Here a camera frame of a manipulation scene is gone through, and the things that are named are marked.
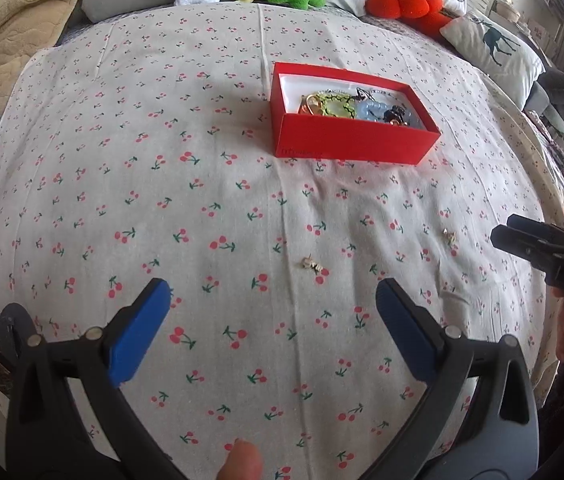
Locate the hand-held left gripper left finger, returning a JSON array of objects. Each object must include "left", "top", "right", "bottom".
[{"left": 4, "top": 277, "right": 188, "bottom": 480}]

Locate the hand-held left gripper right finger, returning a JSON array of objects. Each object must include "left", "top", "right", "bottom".
[{"left": 376, "top": 277, "right": 540, "bottom": 480}]

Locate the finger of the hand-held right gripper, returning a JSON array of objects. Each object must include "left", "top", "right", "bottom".
[
  {"left": 507, "top": 214, "right": 564, "bottom": 247},
  {"left": 491, "top": 225, "right": 563, "bottom": 272}
]

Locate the red cardboard box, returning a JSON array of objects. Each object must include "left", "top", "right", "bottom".
[{"left": 269, "top": 61, "right": 442, "bottom": 166}]

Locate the blue translucent bead bracelet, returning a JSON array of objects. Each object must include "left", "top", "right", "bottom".
[{"left": 357, "top": 99, "right": 388, "bottom": 122}]

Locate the green beaded cord bracelet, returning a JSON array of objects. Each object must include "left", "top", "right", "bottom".
[{"left": 314, "top": 91, "right": 359, "bottom": 119}]

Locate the person's left hand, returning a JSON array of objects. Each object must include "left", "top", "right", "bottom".
[{"left": 217, "top": 439, "right": 264, "bottom": 480}]

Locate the cherry print bed sheet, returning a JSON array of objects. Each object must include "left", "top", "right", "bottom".
[{"left": 0, "top": 2, "right": 563, "bottom": 480}]

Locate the deer print pillow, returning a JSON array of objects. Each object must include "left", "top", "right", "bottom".
[{"left": 439, "top": 14, "right": 545, "bottom": 93}]

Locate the red tomato plush cushion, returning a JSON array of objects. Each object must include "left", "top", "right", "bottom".
[{"left": 364, "top": 0, "right": 455, "bottom": 38}]

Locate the beige quilted blanket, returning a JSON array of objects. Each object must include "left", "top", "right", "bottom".
[{"left": 0, "top": 0, "right": 80, "bottom": 121}]

